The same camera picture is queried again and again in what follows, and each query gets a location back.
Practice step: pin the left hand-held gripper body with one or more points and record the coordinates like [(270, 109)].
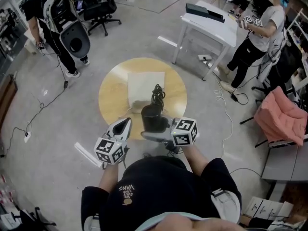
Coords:
[(108, 150)]

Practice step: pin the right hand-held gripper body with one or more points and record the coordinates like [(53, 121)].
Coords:
[(185, 132)]

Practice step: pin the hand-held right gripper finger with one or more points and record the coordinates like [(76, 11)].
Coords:
[(156, 136), (171, 124)]

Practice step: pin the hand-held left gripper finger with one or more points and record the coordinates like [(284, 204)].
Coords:
[(126, 135), (111, 129)]

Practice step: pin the person's left forearm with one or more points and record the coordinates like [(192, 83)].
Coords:
[(108, 177)]

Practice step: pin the person's right forearm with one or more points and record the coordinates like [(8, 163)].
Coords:
[(196, 160)]

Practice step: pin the round wooden table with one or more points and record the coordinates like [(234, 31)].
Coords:
[(110, 97)]

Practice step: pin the person's black t-shirt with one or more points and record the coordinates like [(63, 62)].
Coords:
[(163, 189)]

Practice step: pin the black-legged chair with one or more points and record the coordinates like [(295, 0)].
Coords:
[(246, 121)]

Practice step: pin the white power strip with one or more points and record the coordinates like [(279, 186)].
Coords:
[(27, 137), (204, 57)]

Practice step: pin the person's light blue face mask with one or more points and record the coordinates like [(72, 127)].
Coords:
[(145, 224)]

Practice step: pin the pink cloth on chair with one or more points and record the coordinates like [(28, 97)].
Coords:
[(281, 114)]

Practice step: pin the black chair base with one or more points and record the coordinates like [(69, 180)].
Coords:
[(36, 218)]

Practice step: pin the white cardboard box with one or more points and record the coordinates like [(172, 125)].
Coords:
[(269, 209), (252, 207), (286, 209)]

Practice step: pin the grey desk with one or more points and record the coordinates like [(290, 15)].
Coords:
[(284, 162)]

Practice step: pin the white desk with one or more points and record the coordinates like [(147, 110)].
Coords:
[(209, 28)]

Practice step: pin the wooden step platform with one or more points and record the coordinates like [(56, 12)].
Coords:
[(8, 97)]

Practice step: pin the long black box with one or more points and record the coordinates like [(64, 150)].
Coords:
[(197, 9)]

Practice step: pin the black tablet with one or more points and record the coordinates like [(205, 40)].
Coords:
[(80, 5)]

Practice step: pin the white metal shelf rack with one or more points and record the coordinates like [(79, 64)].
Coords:
[(296, 44)]

